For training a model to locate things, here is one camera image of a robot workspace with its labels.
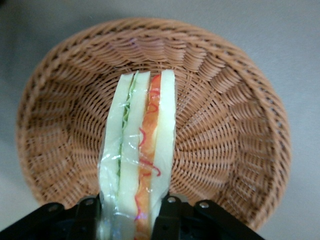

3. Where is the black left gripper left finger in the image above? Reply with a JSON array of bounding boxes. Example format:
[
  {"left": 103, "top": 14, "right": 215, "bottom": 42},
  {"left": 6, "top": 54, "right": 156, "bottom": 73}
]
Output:
[{"left": 0, "top": 195, "right": 104, "bottom": 240}]

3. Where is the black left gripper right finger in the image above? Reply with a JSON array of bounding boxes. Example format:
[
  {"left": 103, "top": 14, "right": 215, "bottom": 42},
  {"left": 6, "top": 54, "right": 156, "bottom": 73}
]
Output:
[{"left": 150, "top": 195, "right": 266, "bottom": 240}]

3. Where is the triangle sandwich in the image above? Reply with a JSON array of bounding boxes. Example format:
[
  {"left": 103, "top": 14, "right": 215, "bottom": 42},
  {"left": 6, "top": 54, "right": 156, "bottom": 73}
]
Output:
[{"left": 95, "top": 69, "right": 179, "bottom": 240}]

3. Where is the brown wicker basket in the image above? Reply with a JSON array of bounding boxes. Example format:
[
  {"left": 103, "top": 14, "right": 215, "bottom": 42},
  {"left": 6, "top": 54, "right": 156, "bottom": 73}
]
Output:
[{"left": 15, "top": 17, "right": 292, "bottom": 232}]

